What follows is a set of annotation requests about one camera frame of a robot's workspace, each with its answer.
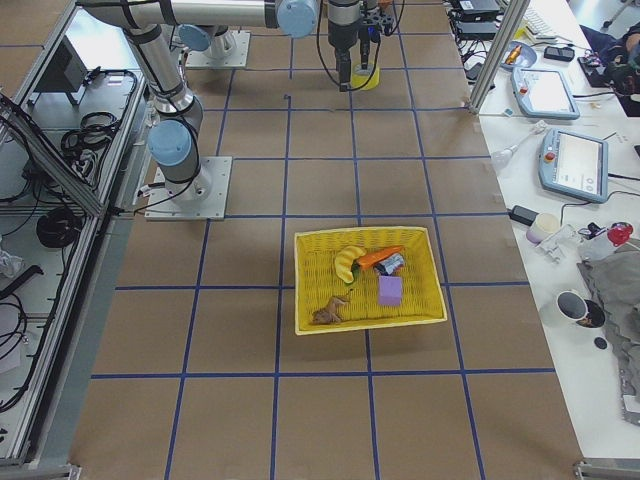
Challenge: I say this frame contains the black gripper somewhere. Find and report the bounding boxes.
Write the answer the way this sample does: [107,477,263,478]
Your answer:
[334,47,369,84]
[358,17,380,66]

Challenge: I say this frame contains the yellow tape roll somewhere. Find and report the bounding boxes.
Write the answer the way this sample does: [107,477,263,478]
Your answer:
[350,64,380,91]

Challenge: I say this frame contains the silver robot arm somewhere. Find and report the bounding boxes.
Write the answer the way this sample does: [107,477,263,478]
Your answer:
[79,1,322,201]
[328,0,369,92]

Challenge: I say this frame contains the blue bowl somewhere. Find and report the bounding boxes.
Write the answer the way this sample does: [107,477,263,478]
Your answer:
[500,41,538,70]

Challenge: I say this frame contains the white light bulb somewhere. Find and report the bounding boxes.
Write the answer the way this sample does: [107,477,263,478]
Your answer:
[491,144,519,171]

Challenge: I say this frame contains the far teach pendant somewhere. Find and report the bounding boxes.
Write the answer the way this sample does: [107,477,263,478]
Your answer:
[511,67,580,120]

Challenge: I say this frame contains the teach pendant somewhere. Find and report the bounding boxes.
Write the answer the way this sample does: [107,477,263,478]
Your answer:
[511,67,580,120]
[538,129,609,204]

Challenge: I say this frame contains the orange toy carrot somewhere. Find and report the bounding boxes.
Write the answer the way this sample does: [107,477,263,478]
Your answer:
[355,245,403,270]

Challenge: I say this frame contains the yellow toy banana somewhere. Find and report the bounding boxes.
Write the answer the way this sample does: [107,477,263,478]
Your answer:
[334,245,367,284]

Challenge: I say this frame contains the black power adapter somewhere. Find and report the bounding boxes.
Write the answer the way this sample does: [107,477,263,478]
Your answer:
[508,205,539,227]

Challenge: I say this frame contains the yellow wicker basket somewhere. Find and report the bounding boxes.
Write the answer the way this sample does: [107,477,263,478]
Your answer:
[294,226,447,335]

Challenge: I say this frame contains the purple foam block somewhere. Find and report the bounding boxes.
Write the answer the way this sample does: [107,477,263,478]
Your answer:
[378,276,403,307]

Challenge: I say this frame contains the near teach pendant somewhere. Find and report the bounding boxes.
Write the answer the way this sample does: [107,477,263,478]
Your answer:
[538,129,609,204]

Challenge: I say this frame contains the lavender white jar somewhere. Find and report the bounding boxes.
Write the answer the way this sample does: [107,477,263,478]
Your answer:
[526,213,560,244]

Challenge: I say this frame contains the brown toy animal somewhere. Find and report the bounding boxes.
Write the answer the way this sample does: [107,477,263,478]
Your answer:
[312,296,350,325]

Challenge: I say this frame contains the clear plastic part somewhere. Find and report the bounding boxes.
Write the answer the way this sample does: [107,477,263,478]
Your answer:
[536,224,582,263]

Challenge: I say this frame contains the black monitor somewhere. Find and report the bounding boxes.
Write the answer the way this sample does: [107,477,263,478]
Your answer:
[34,35,89,106]

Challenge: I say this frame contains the red round toy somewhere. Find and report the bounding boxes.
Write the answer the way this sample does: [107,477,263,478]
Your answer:
[606,222,634,248]

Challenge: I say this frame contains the white mug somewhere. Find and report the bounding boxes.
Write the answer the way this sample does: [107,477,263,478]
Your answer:
[539,290,589,327]

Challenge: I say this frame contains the grey cloth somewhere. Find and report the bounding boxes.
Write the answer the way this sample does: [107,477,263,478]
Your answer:
[578,250,639,369]

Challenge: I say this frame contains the aluminium frame post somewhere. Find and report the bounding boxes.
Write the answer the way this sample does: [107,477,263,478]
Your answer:
[468,0,530,114]

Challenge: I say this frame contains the black coiled cable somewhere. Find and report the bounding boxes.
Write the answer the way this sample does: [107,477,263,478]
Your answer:
[35,205,82,250]

